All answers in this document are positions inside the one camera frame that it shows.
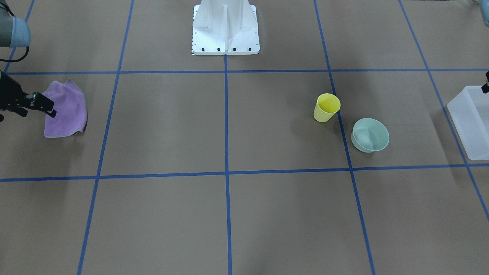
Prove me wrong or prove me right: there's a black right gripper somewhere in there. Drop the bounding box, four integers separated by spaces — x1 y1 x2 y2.
0 71 57 118

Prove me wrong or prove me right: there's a yellow plastic cup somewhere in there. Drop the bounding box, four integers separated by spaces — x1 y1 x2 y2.
313 93 341 123

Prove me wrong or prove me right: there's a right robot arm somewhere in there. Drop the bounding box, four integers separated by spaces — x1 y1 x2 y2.
0 0 57 117

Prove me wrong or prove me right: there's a translucent white plastic box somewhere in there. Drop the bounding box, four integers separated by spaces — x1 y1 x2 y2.
447 86 489 160

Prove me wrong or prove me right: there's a purple microfiber cloth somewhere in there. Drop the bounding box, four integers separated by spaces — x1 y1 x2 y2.
42 78 88 139

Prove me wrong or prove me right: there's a mint green bowl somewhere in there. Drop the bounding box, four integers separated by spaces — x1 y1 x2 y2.
351 117 390 153

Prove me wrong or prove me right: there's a white metal camera stand base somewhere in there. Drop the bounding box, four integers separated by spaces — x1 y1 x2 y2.
191 0 260 55

